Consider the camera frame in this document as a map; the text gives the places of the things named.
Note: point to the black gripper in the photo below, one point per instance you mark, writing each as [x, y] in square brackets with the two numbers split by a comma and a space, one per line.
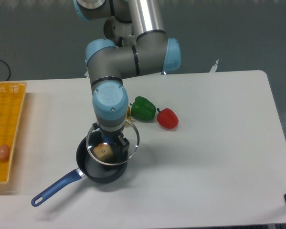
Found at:
[114, 137]

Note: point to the glass pot lid blue knob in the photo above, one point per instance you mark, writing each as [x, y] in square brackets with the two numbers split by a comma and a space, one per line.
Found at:
[130, 132]

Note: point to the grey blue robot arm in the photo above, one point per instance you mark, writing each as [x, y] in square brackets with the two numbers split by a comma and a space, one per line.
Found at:
[135, 44]

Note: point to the toasted bread piece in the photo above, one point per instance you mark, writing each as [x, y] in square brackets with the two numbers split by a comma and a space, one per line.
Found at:
[104, 152]

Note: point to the yellow bell pepper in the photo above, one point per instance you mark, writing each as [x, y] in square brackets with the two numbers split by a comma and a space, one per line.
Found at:
[128, 113]

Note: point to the green bell pepper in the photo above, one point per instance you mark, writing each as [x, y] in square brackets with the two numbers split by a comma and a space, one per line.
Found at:
[143, 109]

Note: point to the red bell pepper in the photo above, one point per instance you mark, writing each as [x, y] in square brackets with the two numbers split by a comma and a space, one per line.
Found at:
[167, 118]

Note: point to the brown egg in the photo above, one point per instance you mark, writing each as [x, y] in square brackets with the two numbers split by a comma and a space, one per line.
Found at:
[4, 152]

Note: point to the yellow plastic basket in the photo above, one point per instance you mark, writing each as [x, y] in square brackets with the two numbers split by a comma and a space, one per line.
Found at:
[12, 96]

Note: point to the dark pot blue handle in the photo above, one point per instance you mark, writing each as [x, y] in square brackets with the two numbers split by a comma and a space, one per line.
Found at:
[88, 167]

